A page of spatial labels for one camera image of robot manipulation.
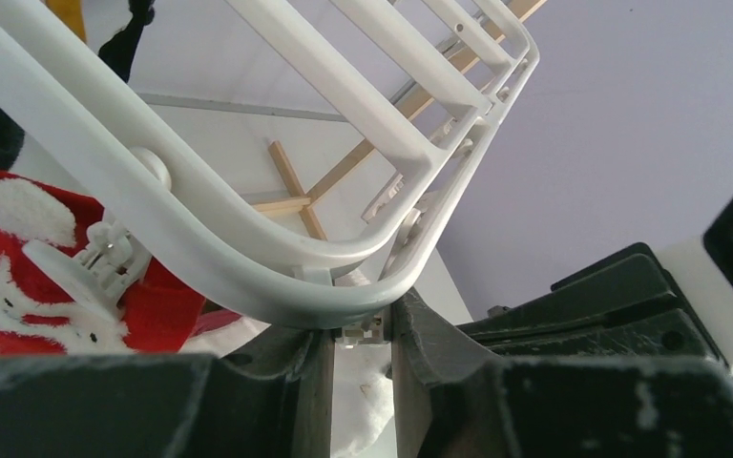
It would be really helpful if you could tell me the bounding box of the red santa sock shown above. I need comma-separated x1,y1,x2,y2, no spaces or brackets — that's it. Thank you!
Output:
0,169,207,374

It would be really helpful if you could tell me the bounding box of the yellow mustard sock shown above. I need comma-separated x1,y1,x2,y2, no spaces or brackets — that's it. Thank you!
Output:
43,0,87,43

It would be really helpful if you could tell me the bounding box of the black hanging sock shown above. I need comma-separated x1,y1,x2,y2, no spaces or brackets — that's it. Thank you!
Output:
97,0,156,83

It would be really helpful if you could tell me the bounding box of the wooden drying rack frame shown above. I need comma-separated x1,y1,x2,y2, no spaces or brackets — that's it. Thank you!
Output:
251,0,548,240

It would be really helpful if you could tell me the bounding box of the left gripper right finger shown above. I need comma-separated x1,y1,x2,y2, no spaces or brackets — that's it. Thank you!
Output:
390,291,733,457

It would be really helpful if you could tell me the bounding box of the white plastic clip hanger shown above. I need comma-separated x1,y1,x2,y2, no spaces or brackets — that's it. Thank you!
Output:
0,1,540,329

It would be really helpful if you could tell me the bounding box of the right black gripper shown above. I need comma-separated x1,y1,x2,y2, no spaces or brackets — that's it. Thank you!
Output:
458,242,725,364

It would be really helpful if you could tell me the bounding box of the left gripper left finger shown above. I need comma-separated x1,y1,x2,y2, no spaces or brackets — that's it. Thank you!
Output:
0,326,333,457

